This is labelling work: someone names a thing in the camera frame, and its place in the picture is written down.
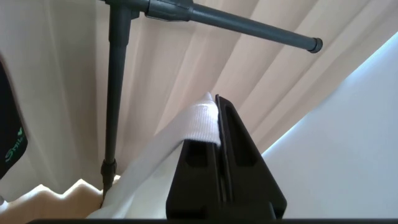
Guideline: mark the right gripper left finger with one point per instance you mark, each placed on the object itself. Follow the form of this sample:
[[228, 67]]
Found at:
[[192, 186]]

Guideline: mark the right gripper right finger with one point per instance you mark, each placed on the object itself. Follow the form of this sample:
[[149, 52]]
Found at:
[[252, 186]]

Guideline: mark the white printed t-shirt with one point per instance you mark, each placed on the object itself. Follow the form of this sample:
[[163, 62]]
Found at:
[[199, 124]]

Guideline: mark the black shorts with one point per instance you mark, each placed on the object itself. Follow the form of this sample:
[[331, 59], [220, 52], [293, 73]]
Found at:
[[11, 133]]

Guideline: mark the black clothes rack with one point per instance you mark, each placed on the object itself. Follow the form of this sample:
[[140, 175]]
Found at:
[[116, 93]]

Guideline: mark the beige curtain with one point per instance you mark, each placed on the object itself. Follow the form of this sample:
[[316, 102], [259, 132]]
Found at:
[[186, 62]]

